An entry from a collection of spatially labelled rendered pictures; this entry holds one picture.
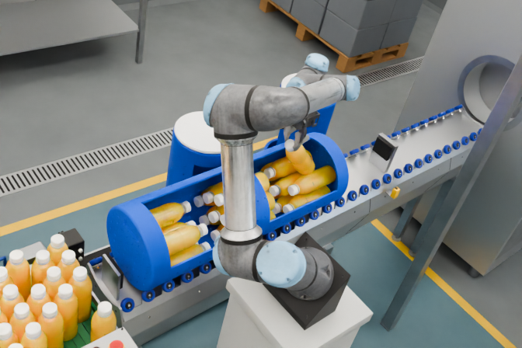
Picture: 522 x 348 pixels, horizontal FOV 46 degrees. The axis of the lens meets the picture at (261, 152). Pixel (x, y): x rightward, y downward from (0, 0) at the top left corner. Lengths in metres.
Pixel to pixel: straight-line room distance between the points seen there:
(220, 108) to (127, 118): 2.79
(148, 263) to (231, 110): 0.59
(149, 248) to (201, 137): 0.79
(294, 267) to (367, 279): 2.05
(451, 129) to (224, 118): 1.93
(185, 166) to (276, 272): 1.04
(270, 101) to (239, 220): 0.34
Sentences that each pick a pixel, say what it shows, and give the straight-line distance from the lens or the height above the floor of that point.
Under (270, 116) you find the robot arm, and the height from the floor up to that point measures 1.74.
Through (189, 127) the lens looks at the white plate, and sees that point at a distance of 2.59.
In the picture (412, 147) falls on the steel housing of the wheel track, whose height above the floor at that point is 0.93.
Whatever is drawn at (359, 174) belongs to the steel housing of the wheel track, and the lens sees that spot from 2.76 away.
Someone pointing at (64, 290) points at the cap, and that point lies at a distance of 1.89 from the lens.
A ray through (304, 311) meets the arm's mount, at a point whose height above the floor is 1.19.
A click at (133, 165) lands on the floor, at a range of 3.95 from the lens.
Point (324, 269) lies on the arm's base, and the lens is 1.78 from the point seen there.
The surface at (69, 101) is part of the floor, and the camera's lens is 4.45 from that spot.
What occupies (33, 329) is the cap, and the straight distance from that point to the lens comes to 1.82.
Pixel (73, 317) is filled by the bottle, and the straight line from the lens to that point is 1.95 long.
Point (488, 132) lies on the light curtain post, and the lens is 2.62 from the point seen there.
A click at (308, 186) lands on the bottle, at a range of 2.30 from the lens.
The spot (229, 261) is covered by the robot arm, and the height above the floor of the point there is 1.33.
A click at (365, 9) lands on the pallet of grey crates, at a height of 0.59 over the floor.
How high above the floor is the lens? 2.60
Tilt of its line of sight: 38 degrees down
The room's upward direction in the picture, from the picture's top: 14 degrees clockwise
